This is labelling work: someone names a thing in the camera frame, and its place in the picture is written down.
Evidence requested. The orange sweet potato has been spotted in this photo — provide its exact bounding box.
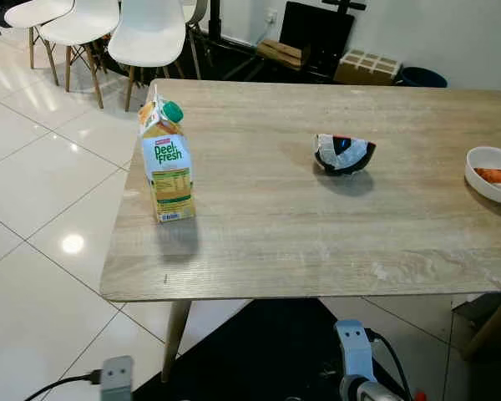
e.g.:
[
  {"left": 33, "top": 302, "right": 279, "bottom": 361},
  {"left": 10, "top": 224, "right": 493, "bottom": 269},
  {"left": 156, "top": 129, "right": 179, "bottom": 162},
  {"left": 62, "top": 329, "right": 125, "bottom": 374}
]
[{"left": 473, "top": 167, "right": 501, "bottom": 186}]

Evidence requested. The white oval bowl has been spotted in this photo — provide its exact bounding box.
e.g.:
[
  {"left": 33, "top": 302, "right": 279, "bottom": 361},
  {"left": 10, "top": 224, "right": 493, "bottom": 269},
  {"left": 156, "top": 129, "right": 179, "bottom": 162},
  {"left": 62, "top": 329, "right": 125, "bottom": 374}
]
[{"left": 465, "top": 146, "right": 501, "bottom": 206}]

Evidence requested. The Peel Fresh juice carton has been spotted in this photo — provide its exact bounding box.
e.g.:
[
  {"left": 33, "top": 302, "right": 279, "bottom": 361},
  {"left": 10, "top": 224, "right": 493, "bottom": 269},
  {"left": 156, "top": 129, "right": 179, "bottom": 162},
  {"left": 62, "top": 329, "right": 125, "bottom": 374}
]
[{"left": 138, "top": 84, "right": 197, "bottom": 224}]

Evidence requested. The dark blue round bin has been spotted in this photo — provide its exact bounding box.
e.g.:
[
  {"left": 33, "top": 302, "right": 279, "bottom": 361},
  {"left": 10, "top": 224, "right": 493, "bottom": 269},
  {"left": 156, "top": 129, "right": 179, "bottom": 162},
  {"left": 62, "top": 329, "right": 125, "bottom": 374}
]
[{"left": 398, "top": 67, "right": 448, "bottom": 89}]

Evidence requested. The white blue snack packet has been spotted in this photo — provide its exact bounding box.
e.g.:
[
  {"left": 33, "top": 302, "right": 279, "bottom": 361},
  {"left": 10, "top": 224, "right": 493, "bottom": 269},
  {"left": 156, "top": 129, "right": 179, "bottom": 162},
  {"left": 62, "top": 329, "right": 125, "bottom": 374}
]
[{"left": 316, "top": 134, "right": 372, "bottom": 172}]

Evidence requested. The small black bowl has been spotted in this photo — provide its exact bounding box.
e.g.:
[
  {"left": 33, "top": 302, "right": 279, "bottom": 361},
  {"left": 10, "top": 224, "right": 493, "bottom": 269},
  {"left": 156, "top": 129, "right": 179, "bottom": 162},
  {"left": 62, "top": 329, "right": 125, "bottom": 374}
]
[{"left": 313, "top": 134, "right": 377, "bottom": 176}]

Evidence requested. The cardboard box with white grid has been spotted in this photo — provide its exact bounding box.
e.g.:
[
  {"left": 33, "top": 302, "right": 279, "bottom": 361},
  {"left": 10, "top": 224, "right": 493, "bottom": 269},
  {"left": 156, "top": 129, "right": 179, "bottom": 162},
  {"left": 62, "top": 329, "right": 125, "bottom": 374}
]
[{"left": 334, "top": 48, "right": 402, "bottom": 86}]

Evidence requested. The light wooden dining table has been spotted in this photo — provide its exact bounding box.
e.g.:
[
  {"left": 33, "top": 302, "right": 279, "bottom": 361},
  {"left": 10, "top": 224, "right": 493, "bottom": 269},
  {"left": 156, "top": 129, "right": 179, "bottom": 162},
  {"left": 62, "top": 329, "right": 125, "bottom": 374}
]
[{"left": 99, "top": 79, "right": 501, "bottom": 383}]

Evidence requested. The black flat monitor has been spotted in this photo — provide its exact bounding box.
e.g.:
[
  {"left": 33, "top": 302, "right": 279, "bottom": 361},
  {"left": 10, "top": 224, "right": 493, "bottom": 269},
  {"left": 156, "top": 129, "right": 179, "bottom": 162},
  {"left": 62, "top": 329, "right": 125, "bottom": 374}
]
[{"left": 280, "top": 2, "right": 356, "bottom": 72}]

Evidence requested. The brown wooden box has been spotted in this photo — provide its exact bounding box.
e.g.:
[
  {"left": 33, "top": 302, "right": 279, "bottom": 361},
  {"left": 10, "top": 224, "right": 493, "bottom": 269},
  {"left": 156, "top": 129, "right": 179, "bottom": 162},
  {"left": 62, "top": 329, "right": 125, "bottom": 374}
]
[{"left": 257, "top": 39, "right": 306, "bottom": 69}]

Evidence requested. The black floor mat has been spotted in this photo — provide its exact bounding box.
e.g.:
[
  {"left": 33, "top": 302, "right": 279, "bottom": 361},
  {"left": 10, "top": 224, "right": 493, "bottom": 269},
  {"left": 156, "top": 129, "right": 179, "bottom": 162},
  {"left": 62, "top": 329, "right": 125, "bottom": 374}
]
[{"left": 134, "top": 298, "right": 452, "bottom": 401}]

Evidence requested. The black stand pole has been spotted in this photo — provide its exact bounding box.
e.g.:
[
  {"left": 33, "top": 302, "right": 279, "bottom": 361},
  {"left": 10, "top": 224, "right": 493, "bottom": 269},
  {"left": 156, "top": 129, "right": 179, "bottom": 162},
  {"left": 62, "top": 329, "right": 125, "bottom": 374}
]
[{"left": 207, "top": 0, "right": 226, "bottom": 43}]

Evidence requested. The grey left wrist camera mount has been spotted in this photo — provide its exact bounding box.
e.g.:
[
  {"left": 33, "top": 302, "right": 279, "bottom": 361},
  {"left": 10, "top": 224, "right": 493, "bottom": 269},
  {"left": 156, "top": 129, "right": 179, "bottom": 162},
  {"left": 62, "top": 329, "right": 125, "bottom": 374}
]
[{"left": 99, "top": 356, "right": 134, "bottom": 401}]

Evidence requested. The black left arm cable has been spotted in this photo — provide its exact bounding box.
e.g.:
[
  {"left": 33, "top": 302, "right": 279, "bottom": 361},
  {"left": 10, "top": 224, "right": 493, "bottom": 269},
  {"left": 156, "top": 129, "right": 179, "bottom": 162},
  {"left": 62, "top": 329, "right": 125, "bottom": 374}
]
[{"left": 23, "top": 372, "right": 101, "bottom": 401}]

